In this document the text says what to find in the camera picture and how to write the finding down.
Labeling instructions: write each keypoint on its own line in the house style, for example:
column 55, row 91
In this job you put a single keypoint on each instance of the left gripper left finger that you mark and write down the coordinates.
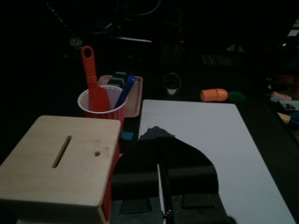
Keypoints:
column 136, row 180

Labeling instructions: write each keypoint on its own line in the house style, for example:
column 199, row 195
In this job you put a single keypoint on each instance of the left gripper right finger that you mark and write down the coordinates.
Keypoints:
column 191, row 175

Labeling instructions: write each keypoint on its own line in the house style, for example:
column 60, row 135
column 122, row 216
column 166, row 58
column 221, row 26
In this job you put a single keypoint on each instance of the dark green sushi roll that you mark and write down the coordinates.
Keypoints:
column 118, row 78

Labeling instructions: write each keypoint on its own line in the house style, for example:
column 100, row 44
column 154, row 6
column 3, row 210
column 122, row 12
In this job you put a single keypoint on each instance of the white cutting board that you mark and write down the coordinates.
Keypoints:
column 218, row 131

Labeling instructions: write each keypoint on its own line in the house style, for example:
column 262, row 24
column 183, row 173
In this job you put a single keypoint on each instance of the brown wooden plate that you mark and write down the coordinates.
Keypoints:
column 134, row 102

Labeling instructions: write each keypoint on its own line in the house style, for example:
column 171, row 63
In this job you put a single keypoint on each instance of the red toy knife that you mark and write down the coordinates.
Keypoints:
column 98, row 96

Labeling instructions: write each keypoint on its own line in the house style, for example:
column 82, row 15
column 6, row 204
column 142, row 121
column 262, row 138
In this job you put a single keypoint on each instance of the blue toy knife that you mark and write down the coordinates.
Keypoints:
column 126, row 90

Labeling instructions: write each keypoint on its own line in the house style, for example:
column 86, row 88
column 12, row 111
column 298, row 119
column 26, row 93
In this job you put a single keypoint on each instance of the wooden box with red front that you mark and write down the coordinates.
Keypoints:
column 58, row 160

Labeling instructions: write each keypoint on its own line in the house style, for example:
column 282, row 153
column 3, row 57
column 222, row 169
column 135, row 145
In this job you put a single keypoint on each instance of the red plastic cup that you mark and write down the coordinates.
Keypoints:
column 111, row 114

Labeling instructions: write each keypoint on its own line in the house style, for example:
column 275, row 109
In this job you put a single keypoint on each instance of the orange toy cylinder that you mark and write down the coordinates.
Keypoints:
column 213, row 95

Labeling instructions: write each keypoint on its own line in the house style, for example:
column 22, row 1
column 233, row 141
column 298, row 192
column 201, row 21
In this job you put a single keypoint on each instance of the green toy ball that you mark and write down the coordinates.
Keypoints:
column 237, row 96

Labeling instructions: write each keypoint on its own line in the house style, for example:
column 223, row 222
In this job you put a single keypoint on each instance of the yellow toy block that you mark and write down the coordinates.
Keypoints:
column 285, row 117

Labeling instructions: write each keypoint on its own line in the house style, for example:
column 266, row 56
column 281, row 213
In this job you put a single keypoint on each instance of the white card with black clover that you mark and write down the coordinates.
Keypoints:
column 290, row 105

